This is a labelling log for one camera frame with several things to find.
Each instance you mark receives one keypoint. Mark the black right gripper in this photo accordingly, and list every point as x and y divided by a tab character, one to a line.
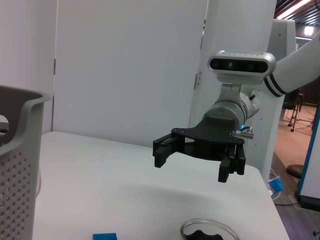
207	135

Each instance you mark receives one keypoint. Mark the glass teacup with black base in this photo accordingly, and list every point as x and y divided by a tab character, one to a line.
207	231

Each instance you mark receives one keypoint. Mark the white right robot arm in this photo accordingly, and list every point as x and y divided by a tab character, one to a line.
292	65

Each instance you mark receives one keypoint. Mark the grey-green perforated storage bin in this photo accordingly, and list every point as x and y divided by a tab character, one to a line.
20	175

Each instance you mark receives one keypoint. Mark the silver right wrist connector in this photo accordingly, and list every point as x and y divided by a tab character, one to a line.
243	133

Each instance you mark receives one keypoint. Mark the white robot torso column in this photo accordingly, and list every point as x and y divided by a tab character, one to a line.
275	125

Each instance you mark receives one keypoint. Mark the black round stand base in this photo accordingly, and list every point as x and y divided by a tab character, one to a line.
296	170

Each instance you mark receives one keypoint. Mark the blue square brick plate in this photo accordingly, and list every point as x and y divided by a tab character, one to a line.
105	236

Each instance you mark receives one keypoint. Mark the blue edged partition panel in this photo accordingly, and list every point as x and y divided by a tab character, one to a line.
311	162

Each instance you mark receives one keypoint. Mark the black office chair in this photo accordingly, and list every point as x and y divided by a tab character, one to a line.
296	102

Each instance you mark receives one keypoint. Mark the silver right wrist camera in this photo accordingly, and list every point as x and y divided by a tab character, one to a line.
240	65

